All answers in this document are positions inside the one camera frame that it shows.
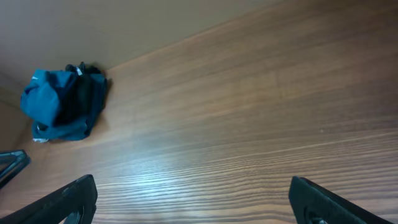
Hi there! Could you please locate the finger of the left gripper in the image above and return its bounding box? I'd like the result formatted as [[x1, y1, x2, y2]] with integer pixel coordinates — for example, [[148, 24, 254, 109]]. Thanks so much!
[[1, 149, 30, 188]]

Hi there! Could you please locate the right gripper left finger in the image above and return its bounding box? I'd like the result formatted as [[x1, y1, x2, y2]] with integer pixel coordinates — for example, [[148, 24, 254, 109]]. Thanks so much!
[[1, 174, 98, 224]]

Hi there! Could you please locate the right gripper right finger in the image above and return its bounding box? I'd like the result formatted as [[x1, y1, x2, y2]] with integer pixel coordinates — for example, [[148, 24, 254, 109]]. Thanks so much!
[[289, 176, 392, 224]]

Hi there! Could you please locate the blue t-shirt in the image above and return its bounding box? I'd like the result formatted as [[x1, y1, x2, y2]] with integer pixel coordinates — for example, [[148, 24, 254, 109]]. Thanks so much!
[[20, 70, 78, 126]]

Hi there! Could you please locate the navy folded shirt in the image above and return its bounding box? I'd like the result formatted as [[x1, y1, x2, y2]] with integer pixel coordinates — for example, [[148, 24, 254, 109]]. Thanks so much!
[[32, 73, 108, 141]]

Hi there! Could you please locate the black folded shirt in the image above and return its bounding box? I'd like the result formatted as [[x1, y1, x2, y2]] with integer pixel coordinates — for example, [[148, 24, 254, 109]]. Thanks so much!
[[55, 62, 101, 125]]

